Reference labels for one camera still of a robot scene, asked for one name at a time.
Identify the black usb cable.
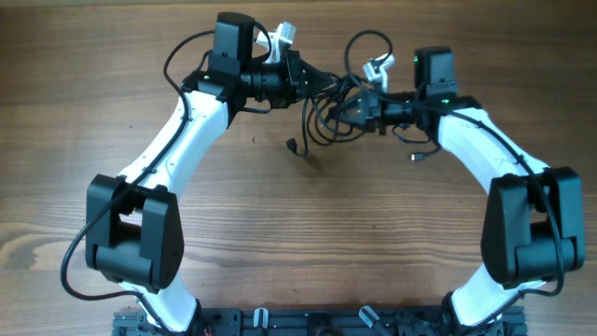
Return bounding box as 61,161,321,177
285,69,442,162

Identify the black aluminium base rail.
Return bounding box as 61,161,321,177
111,306,528,336

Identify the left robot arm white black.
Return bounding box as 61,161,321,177
85,12,334,335

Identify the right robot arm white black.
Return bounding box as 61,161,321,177
329,46,586,335

